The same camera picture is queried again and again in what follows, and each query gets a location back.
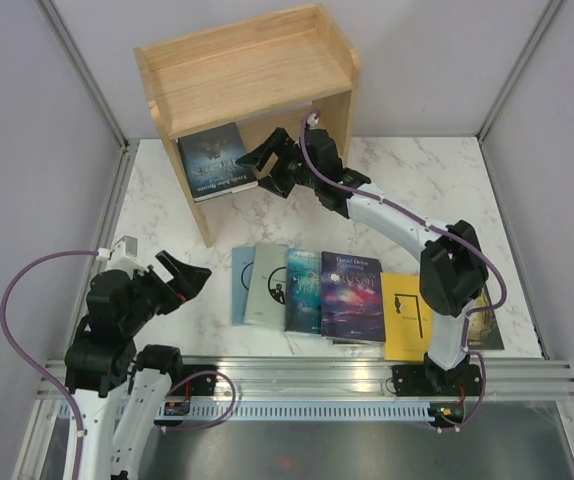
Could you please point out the aluminium frame post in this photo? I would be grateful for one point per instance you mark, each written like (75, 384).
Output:
(544, 22)
(82, 70)

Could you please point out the yellow book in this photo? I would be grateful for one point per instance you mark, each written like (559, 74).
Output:
(408, 319)

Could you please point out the left aluminium frame post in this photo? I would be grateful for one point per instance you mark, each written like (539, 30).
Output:
(82, 70)

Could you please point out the wooden two-tier shelf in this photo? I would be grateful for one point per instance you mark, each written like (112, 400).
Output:
(261, 73)

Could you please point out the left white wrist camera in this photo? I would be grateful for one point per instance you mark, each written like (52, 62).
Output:
(122, 255)

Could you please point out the green gold fantasy book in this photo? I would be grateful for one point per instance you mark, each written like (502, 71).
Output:
(484, 333)

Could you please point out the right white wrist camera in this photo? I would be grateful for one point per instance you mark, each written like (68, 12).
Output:
(313, 119)

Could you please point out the black Moon and Sixpence book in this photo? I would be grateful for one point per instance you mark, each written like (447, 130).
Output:
(344, 343)

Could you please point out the Wuthering Heights dark blue book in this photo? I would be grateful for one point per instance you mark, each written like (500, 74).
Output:
(210, 159)

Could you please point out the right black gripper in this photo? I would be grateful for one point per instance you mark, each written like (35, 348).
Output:
(283, 146)

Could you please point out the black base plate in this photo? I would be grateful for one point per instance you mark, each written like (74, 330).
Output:
(193, 380)
(419, 380)

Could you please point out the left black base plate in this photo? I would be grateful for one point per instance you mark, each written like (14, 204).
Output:
(193, 380)

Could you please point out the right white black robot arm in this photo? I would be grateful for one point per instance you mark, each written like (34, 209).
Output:
(453, 271)

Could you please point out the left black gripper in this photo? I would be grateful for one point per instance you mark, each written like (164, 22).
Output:
(188, 281)

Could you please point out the grey white book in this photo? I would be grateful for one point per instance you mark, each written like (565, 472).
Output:
(266, 302)

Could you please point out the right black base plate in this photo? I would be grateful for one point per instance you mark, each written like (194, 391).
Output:
(419, 380)

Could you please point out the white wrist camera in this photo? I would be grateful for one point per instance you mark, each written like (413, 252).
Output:
(122, 255)
(313, 119)

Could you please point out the teal sea cover book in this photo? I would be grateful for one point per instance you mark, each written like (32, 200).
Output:
(303, 292)

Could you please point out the white slotted cable duct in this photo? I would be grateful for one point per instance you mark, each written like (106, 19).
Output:
(209, 410)

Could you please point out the Robinson Crusoe purple book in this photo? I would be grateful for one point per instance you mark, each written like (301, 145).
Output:
(351, 298)

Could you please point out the light blue book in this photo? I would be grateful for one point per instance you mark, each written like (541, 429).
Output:
(242, 269)

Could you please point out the right aluminium frame post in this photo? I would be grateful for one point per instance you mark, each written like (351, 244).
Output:
(544, 22)

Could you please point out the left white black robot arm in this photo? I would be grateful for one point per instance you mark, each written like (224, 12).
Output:
(117, 388)

